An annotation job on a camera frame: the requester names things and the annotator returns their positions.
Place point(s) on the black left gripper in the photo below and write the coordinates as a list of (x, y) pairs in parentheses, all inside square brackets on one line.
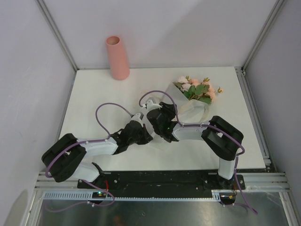
[(146, 137)]

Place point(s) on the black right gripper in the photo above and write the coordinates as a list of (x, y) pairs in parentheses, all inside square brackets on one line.
[(170, 108)]

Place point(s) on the cream printed ribbon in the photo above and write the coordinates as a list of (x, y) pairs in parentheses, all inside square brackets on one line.
[(193, 111)]

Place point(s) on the pink flower bouquet white wrap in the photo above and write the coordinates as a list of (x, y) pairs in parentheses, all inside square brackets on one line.
[(187, 88)]

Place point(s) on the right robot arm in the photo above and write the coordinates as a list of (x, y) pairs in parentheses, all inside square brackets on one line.
[(223, 139)]

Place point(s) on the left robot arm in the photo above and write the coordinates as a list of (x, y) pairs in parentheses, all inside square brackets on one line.
[(65, 159)]

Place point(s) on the pink cylindrical vase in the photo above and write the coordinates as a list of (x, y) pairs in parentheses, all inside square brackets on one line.
[(117, 57)]

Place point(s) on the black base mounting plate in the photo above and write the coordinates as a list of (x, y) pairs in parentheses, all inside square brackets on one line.
[(163, 183)]

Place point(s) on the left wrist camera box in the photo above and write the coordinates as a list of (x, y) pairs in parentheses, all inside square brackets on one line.
[(138, 117)]

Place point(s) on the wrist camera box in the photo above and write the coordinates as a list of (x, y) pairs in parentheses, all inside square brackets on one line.
[(150, 104), (138, 117)]

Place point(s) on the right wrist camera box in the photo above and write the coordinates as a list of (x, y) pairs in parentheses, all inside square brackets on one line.
[(150, 104)]

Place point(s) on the white slotted cable duct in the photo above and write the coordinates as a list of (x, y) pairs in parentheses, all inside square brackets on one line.
[(212, 196)]

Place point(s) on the aluminium front rail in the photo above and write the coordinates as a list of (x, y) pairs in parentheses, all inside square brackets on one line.
[(254, 182)]

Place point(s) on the left aluminium frame post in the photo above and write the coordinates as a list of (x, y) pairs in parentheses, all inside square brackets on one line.
[(56, 33)]

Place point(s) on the aluminium frame post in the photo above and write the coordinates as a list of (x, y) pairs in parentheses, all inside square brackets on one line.
[(56, 33), (274, 13)]

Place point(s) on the right aluminium frame post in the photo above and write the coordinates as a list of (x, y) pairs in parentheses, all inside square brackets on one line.
[(274, 13)]

